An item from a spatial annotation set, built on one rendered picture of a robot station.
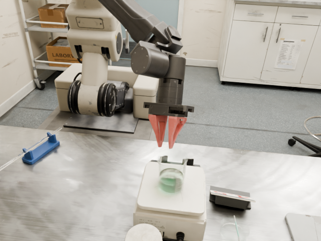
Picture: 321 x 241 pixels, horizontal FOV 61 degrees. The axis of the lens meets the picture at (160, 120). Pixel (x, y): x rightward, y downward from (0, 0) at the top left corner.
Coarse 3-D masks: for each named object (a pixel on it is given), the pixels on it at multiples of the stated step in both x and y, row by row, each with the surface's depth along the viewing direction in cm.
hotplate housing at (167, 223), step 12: (144, 168) 58; (204, 180) 56; (204, 192) 53; (144, 216) 48; (156, 216) 48; (168, 216) 48; (180, 216) 48; (192, 216) 48; (204, 216) 48; (168, 228) 49; (180, 228) 48; (192, 228) 48; (204, 228) 48; (180, 240) 47; (192, 240) 50
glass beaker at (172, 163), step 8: (160, 152) 49; (168, 152) 50; (176, 152) 50; (184, 152) 49; (160, 160) 49; (168, 160) 51; (176, 160) 51; (184, 160) 46; (160, 168) 47; (168, 168) 46; (176, 168) 46; (184, 168) 47; (160, 176) 48; (168, 176) 47; (176, 176) 47; (184, 176) 49; (160, 184) 49; (168, 184) 48; (176, 184) 48; (168, 192) 49; (176, 192) 49
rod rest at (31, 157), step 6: (48, 132) 73; (48, 138) 74; (54, 138) 73; (42, 144) 73; (48, 144) 73; (54, 144) 73; (24, 150) 67; (30, 150) 67; (36, 150) 71; (42, 150) 71; (48, 150) 71; (24, 156) 68; (30, 156) 67; (36, 156) 69; (42, 156) 70; (30, 162) 67
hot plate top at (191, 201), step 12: (156, 168) 55; (192, 168) 56; (144, 180) 52; (156, 180) 52; (192, 180) 53; (144, 192) 50; (156, 192) 50; (192, 192) 50; (144, 204) 47; (156, 204) 47; (168, 204) 47; (180, 204) 48; (192, 204) 48; (204, 204) 48
